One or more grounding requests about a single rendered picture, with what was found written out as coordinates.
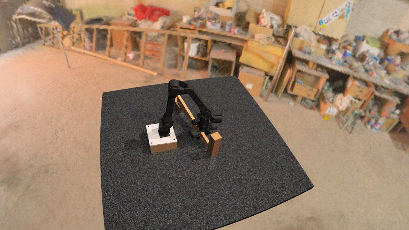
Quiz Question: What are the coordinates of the long tan wooden rail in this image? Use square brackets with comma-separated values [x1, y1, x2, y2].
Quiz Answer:
[177, 95, 209, 147]

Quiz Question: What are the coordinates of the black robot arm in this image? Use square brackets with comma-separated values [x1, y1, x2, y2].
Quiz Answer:
[158, 79, 222, 138]

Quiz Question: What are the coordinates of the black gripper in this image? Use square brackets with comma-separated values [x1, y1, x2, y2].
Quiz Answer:
[188, 121, 217, 139]

